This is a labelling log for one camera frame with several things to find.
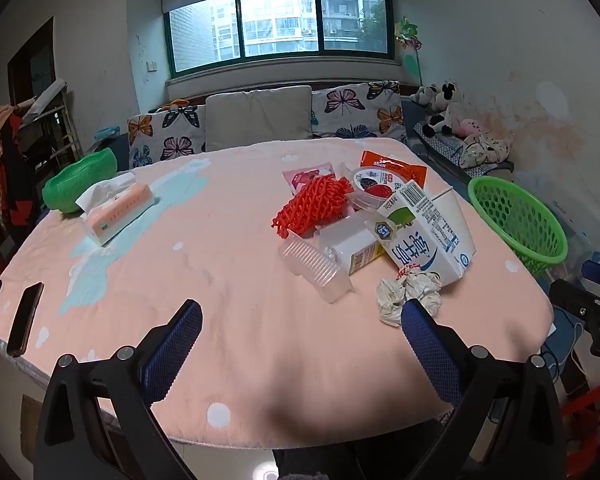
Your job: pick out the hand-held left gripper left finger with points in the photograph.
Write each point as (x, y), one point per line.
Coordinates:
(177, 345)

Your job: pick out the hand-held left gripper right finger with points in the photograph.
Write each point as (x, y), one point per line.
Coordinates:
(430, 350)

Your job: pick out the white paper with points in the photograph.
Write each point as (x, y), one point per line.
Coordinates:
(395, 300)

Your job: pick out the green plastic basket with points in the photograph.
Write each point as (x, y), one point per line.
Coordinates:
(510, 215)

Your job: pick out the white blue milk carton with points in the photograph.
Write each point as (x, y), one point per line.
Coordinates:
(430, 240)

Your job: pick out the small white yellow carton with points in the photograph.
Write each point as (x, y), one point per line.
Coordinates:
(352, 242)

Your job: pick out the clear plastic tray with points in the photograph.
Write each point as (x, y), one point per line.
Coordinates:
(315, 267)

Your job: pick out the berry label jelly cup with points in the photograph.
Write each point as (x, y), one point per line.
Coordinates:
(375, 182)

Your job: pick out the red foam net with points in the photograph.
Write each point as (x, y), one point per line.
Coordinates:
(315, 202)

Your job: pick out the clear storage box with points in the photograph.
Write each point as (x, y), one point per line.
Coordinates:
(585, 235)

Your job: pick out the pink printed blanket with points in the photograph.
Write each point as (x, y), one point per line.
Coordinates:
(240, 340)

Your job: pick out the pink tissue pack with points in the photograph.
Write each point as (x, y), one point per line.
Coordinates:
(120, 210)

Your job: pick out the black phone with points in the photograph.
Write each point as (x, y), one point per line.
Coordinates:
(25, 317)

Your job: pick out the person's grey fuzzy clothing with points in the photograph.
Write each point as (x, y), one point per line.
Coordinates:
(310, 467)

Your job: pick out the spotted plush toy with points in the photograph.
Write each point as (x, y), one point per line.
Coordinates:
(485, 147)

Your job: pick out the orange snack packet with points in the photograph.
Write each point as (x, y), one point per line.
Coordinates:
(405, 170)

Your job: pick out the pink plush toy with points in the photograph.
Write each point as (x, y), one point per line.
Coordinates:
(467, 127)

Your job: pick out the butterfly print pillow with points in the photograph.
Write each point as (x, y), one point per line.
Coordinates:
(165, 135)
(355, 110)

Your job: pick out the pink snack packet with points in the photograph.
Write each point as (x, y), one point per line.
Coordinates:
(305, 177)

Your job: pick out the small teal box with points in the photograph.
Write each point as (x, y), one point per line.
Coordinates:
(107, 133)

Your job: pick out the black white plush toy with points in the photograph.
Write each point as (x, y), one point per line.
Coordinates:
(442, 107)

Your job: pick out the beige pillow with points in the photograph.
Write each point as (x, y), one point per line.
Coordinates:
(257, 120)

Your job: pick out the hanging clothes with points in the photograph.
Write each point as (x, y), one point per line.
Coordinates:
(10, 170)

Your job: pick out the metal rack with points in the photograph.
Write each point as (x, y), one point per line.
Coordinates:
(55, 125)

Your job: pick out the dark wooden door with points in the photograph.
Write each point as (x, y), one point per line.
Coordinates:
(30, 65)

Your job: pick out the green framed window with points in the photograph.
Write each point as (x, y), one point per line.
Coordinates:
(280, 25)

